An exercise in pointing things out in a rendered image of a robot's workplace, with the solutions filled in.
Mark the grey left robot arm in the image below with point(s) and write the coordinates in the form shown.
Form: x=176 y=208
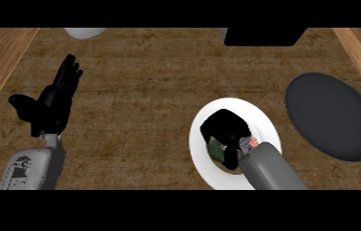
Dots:
x=33 y=168

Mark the dark grey pan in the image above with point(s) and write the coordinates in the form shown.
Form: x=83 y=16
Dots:
x=325 y=117

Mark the green squash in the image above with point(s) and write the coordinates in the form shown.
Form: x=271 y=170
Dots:
x=216 y=149

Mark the black appliance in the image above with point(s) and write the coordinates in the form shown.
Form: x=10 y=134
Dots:
x=263 y=37

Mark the pale grey round object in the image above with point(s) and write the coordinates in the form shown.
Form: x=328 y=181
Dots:
x=84 y=32

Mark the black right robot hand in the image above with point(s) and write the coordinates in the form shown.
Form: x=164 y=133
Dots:
x=225 y=123

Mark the white plate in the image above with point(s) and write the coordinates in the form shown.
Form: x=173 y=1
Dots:
x=234 y=142

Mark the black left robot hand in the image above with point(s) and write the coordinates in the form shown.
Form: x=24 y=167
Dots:
x=53 y=101

